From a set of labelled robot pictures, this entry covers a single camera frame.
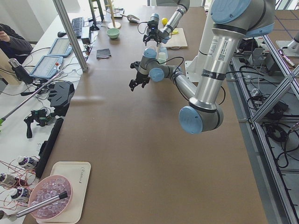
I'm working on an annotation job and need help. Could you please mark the black thermos bottle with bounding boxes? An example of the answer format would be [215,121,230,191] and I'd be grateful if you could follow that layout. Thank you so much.
[8,58,33,84]

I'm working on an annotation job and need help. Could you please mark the black keyboard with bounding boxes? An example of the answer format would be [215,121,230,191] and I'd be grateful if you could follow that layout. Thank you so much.
[71,17,84,39]

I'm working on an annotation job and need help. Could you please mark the white wire cup holder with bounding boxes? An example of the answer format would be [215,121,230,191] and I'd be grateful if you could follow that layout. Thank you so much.
[155,43,168,64]

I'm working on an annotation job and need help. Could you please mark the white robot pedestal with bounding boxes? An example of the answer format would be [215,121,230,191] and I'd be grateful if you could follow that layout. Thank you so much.
[185,0,214,83]

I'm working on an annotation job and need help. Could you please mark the cream plastic tray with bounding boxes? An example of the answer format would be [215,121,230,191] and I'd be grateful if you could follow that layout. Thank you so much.
[36,161,91,224]

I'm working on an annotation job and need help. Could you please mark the aluminium frame post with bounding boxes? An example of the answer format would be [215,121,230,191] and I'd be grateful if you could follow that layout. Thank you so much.
[53,0,88,72]

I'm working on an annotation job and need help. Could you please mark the seated person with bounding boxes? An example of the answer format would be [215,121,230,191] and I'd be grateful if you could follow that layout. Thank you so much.
[0,23,33,64]

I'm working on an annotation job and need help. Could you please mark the black bar device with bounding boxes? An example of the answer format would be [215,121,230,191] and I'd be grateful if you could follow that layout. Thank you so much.
[35,118,64,179]

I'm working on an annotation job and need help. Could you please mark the green bowl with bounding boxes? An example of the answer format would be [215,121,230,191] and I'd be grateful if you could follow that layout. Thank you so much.
[106,28,120,39]

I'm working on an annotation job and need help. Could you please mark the wooden cutting board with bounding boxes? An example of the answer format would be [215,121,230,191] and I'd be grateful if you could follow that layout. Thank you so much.
[162,28,188,49]

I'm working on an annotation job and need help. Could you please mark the wooden mug tree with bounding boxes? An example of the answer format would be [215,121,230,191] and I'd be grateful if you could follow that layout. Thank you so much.
[105,0,121,29]

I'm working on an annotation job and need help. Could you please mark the white plastic cup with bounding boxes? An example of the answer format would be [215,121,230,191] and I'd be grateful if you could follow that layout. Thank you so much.
[157,52,167,64]

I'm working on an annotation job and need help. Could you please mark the metal scoop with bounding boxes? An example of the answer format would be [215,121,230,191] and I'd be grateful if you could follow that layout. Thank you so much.
[121,14,140,23]

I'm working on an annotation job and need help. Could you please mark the light blue plastic cup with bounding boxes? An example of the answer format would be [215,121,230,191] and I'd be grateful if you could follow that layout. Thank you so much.
[160,47,167,53]

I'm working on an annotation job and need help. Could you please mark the computer mouse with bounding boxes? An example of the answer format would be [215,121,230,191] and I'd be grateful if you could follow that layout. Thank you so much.
[57,31,66,38]

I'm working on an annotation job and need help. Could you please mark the small bottle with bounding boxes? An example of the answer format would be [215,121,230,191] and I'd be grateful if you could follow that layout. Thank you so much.
[9,187,31,203]
[0,173,18,187]
[17,156,38,170]

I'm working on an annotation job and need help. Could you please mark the grey folded cloth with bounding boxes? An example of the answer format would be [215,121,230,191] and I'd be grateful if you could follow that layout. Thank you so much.
[96,49,111,59]

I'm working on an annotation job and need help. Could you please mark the teach pendant tablet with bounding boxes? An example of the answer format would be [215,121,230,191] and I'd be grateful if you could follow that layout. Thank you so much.
[48,38,72,57]
[29,56,64,79]

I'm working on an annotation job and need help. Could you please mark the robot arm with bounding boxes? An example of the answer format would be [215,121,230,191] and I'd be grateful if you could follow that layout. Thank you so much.
[129,0,275,134]
[143,0,190,45]

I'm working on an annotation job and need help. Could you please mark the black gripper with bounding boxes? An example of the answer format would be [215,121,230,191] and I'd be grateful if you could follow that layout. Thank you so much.
[129,71,150,91]
[143,20,161,47]

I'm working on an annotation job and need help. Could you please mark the pink bowl with ice cubes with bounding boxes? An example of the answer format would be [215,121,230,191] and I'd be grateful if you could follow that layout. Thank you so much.
[28,175,72,220]

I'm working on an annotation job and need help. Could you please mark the metal pole green tip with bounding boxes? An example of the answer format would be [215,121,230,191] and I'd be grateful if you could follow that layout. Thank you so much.
[0,70,63,125]

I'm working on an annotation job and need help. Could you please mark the yellow lemon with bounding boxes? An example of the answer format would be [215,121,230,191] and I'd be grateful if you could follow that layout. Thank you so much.
[161,17,168,26]

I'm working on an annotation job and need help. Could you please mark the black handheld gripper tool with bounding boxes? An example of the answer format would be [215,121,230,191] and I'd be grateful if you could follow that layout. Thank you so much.
[24,109,56,139]

